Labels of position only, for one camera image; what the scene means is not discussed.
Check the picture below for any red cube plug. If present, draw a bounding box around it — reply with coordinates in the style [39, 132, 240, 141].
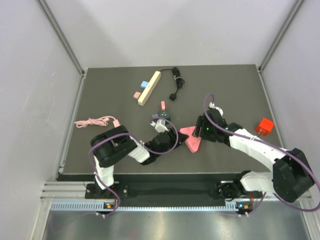
[255, 118, 275, 137]

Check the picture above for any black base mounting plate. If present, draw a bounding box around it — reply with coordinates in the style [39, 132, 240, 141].
[84, 173, 250, 200]

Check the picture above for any grey slotted cable duct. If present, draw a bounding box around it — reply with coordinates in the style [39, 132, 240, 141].
[50, 201, 250, 212]

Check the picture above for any beige power strip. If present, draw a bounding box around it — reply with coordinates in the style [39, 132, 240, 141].
[137, 71, 161, 106]

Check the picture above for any right aluminium frame post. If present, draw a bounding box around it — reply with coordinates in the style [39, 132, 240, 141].
[257, 0, 306, 73]

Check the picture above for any pink triangular socket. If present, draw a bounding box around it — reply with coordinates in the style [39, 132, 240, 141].
[180, 126, 202, 153]

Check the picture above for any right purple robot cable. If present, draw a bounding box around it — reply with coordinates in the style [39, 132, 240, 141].
[202, 92, 320, 213]

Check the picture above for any small pink plug adapter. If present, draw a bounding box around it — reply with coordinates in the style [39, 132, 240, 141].
[133, 92, 141, 100]

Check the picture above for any blue plug adapter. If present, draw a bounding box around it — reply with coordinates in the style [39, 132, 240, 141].
[140, 81, 149, 89]

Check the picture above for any small pink usb plug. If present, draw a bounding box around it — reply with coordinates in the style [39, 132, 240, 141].
[161, 101, 166, 111]

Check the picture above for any dark green cube socket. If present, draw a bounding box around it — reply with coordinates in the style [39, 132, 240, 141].
[157, 109, 171, 121]

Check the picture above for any pink usb cable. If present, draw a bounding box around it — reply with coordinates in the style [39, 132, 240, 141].
[74, 115, 121, 129]

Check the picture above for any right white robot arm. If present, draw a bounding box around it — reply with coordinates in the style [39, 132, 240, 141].
[193, 103, 315, 203]

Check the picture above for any left aluminium frame post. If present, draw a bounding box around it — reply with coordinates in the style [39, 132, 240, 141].
[36, 0, 85, 76]

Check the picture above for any black power cable with plug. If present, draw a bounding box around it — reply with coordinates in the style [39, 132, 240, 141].
[159, 66, 185, 102]

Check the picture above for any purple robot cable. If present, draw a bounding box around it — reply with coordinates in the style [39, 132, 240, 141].
[87, 118, 179, 218]
[202, 92, 320, 213]

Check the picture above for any aluminium frame post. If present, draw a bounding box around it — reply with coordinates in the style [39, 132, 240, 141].
[36, 0, 85, 76]
[257, 0, 306, 73]

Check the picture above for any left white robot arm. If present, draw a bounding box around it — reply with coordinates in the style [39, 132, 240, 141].
[89, 117, 189, 199]

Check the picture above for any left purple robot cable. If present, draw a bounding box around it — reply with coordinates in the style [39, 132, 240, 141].
[87, 118, 179, 218]

